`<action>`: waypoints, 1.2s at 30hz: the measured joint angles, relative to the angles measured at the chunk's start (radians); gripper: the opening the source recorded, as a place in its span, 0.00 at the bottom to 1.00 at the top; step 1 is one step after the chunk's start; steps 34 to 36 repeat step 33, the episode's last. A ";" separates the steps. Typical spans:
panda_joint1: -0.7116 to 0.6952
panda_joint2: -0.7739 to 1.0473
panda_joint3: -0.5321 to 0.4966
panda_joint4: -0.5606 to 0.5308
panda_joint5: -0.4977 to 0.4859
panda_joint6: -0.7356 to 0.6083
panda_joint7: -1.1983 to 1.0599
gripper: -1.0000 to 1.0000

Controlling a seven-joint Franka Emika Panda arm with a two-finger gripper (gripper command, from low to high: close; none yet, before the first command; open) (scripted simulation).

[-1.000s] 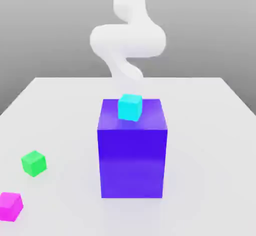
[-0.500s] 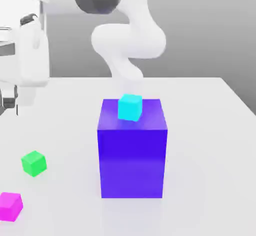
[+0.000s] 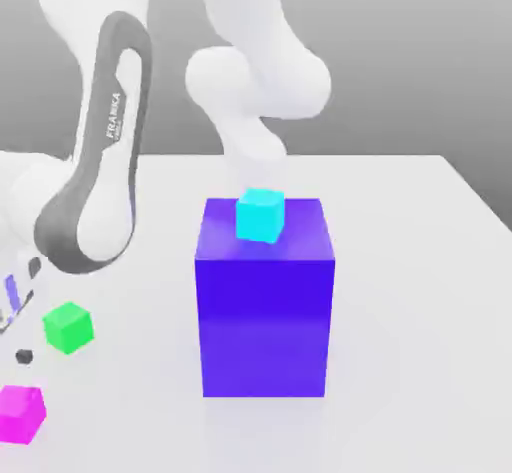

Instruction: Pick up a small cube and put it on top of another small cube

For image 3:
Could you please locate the small magenta cube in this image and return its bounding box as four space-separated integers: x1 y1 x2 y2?
0 384 48 446

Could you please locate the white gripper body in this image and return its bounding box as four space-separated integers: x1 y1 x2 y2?
0 286 38 340

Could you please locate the small cyan cube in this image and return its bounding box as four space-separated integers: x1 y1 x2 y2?
234 187 286 245

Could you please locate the large blue box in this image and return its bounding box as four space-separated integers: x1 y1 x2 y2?
194 197 336 399

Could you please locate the small green cube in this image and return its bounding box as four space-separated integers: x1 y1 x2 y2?
42 301 96 356

